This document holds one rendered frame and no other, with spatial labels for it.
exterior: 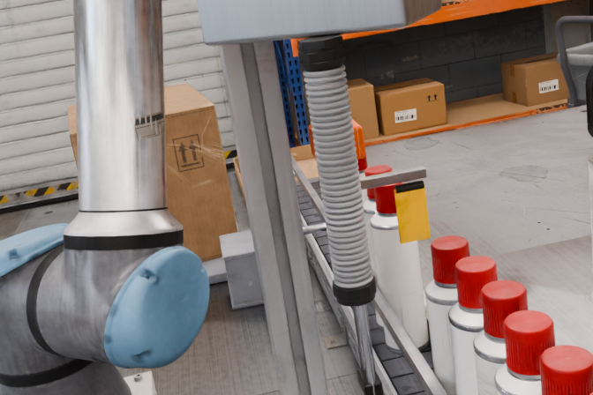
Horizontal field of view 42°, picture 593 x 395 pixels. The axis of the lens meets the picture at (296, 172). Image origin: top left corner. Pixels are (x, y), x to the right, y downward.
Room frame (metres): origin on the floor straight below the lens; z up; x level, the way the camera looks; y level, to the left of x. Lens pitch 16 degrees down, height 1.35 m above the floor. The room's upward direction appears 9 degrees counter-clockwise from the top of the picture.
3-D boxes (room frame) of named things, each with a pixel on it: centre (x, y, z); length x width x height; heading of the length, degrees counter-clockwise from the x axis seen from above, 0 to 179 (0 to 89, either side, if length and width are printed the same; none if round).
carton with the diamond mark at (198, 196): (1.39, 0.27, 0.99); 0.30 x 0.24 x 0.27; 14
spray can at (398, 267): (0.82, -0.10, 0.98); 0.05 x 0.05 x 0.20
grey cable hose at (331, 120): (0.56, -0.03, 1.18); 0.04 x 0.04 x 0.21
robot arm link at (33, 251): (0.77, 0.30, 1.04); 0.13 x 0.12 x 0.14; 58
